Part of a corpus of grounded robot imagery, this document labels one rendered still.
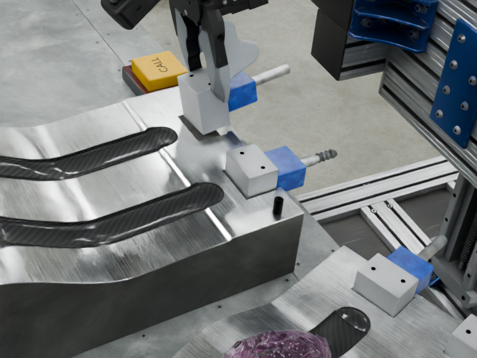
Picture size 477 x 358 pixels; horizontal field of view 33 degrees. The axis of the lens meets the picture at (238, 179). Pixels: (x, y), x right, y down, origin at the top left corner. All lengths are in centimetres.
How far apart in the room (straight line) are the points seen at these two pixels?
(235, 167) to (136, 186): 11
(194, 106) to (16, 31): 46
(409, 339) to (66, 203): 37
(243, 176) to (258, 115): 165
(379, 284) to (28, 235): 34
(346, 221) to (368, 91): 89
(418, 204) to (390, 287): 116
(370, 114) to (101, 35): 144
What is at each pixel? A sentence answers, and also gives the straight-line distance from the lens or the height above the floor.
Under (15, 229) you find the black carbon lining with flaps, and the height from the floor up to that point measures 91.
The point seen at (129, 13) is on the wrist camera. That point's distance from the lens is 82.
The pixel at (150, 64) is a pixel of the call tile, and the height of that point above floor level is 84.
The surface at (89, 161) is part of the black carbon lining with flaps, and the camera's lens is 91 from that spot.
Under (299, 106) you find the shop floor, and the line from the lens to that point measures 256.
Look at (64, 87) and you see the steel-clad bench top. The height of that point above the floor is 80.
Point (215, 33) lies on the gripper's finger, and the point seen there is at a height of 103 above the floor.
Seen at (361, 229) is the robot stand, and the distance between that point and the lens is 186.
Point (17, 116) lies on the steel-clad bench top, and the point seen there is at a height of 80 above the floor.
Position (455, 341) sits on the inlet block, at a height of 88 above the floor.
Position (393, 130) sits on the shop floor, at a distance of 253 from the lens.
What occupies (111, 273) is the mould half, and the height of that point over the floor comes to 89.
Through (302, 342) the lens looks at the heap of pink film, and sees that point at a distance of 72.
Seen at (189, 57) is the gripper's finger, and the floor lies 96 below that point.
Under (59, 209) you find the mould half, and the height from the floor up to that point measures 89.
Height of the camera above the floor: 146
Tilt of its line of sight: 40 degrees down
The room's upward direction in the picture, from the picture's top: 6 degrees clockwise
